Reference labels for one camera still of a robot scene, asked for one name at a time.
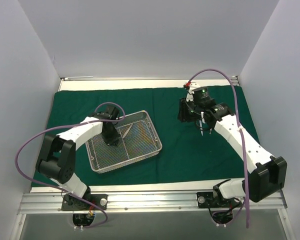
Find steel forceps clamp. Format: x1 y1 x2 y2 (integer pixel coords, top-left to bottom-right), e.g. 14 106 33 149
199 120 204 136

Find steel tweezers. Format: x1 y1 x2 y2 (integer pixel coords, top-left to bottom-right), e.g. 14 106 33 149
122 124 133 139

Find metal mesh instrument tray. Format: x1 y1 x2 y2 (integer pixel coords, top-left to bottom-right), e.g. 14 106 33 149
85 110 162 174

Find green surgical drape cloth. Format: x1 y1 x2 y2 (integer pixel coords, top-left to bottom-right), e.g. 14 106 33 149
47 88 244 186

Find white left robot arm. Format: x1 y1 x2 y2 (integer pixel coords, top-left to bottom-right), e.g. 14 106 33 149
35 105 120 210

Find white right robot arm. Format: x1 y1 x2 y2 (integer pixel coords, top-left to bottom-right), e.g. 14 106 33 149
178 98 288 207

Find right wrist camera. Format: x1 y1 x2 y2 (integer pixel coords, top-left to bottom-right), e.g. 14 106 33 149
193 87 216 108

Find aluminium front rail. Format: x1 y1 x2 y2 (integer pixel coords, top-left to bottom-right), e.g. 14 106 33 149
16 187 288 215

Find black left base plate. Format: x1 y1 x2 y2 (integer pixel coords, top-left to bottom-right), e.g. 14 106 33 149
61 193 108 211

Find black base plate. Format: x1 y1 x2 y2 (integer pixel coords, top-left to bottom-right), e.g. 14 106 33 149
61 193 108 211
196 191 242 209

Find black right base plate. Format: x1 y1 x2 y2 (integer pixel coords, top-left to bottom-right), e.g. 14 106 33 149
196 191 242 209

